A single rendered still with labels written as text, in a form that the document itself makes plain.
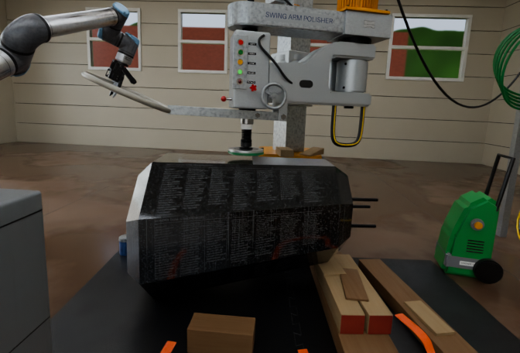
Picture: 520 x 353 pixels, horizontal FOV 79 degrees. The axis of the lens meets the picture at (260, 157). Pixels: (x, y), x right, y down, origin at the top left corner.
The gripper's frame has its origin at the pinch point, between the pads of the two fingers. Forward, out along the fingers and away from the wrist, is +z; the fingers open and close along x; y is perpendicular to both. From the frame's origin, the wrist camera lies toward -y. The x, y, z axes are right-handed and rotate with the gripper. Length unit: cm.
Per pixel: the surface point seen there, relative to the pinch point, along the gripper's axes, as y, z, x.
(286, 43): -97, -87, 15
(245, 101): -45, -28, 62
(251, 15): -31, -71, 54
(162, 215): -16, 40, 75
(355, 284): -102, 37, 138
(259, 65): -44, -50, 62
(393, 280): -147, 34, 142
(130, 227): -9, 53, 65
